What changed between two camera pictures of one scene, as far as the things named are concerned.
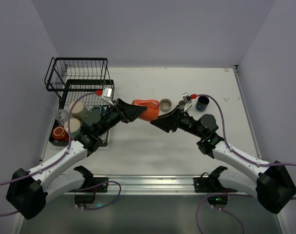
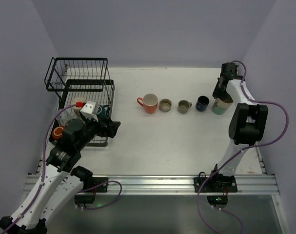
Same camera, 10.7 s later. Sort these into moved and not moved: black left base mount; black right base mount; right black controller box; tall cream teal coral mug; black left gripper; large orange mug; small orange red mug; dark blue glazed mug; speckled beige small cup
Moved: tall cream teal coral mug; large orange mug; black left gripper
Not moved: dark blue glazed mug; small orange red mug; black right base mount; right black controller box; speckled beige small cup; black left base mount
